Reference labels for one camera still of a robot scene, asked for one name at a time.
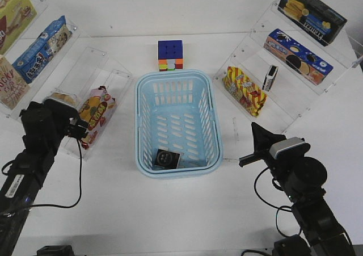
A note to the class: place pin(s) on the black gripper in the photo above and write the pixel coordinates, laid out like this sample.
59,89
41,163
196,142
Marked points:
52,120
263,140

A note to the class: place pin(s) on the black white tissue pack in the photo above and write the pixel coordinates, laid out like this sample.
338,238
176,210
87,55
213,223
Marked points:
166,159
270,77

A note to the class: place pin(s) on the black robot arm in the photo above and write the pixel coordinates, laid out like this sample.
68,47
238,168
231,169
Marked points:
25,177
301,178

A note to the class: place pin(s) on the light blue plastic basket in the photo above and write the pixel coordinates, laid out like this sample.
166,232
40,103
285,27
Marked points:
176,111

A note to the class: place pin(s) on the beige Pocky box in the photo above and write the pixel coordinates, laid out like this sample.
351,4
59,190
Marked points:
13,86

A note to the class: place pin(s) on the pink patterned snack bag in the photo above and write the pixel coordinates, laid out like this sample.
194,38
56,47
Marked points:
96,111

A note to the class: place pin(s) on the red yellow striped snack bag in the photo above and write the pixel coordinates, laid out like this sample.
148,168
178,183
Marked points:
241,87

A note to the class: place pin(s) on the clear acrylic left shelf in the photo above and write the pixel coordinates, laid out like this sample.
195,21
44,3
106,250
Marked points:
76,69

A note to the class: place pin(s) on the clear acrylic shelf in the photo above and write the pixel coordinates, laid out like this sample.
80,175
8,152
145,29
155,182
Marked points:
76,69
293,103

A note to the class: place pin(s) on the clear acrylic right shelf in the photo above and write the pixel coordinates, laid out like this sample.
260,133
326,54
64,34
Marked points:
293,103

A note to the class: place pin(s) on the blue cookie bag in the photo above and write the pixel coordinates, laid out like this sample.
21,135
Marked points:
36,57

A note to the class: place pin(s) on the blue orange cookie box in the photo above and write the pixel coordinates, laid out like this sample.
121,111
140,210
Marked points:
298,57

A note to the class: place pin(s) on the yellow green snack box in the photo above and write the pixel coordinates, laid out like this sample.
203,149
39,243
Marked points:
16,15

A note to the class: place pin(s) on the multicolour puzzle cube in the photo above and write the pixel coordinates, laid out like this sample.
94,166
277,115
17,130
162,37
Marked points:
170,55

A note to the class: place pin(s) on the black wafer box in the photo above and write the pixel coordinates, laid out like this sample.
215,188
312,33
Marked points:
315,17

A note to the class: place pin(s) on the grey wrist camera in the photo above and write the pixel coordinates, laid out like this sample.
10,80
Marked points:
292,147

